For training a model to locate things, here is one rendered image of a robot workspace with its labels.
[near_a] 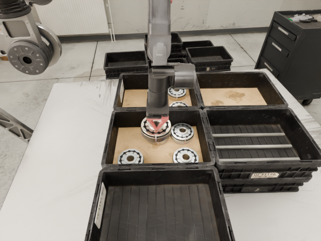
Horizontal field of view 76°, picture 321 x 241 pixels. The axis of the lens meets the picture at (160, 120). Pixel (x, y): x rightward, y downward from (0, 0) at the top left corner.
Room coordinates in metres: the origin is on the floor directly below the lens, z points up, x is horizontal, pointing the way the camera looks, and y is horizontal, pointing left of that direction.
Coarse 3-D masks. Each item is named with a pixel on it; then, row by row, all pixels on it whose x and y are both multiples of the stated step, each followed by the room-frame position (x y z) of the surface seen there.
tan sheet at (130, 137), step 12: (120, 132) 0.64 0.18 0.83; (132, 132) 0.64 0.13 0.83; (120, 144) 0.57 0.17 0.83; (132, 144) 0.57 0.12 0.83; (144, 144) 0.57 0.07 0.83; (168, 144) 0.57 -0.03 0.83; (180, 144) 0.57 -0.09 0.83; (192, 144) 0.57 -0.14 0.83; (144, 156) 0.50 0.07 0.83; (156, 156) 0.50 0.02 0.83; (168, 156) 0.50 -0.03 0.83
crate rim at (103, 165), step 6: (192, 108) 0.69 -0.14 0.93; (198, 108) 0.69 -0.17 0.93; (114, 114) 0.65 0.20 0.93; (204, 120) 0.61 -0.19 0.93; (204, 126) 0.58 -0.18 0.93; (108, 132) 0.55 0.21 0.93; (204, 132) 0.55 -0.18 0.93; (108, 138) 0.52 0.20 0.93; (108, 144) 0.49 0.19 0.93; (210, 144) 0.49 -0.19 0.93; (210, 150) 0.47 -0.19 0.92; (102, 156) 0.43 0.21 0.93; (210, 156) 0.43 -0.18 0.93; (102, 162) 0.41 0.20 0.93; (198, 162) 0.41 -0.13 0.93; (204, 162) 0.41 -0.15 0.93; (210, 162) 0.41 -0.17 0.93; (102, 168) 0.39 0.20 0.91
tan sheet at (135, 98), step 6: (126, 90) 0.96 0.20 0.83; (132, 90) 0.96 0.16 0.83; (138, 90) 0.96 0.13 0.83; (144, 90) 0.96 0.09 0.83; (186, 90) 0.96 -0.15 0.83; (126, 96) 0.91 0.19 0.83; (132, 96) 0.91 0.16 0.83; (138, 96) 0.91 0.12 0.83; (144, 96) 0.91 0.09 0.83; (186, 96) 0.91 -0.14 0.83; (126, 102) 0.85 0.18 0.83; (132, 102) 0.85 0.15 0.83; (138, 102) 0.85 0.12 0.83; (144, 102) 0.85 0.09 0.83; (186, 102) 0.85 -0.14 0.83
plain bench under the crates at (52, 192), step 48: (48, 96) 1.08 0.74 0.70; (96, 96) 1.08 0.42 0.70; (288, 96) 1.08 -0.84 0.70; (48, 144) 0.67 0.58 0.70; (96, 144) 0.67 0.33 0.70; (48, 192) 0.41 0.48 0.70; (288, 192) 0.41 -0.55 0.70; (0, 240) 0.23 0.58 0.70; (48, 240) 0.23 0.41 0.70; (240, 240) 0.23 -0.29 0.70; (288, 240) 0.23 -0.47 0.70
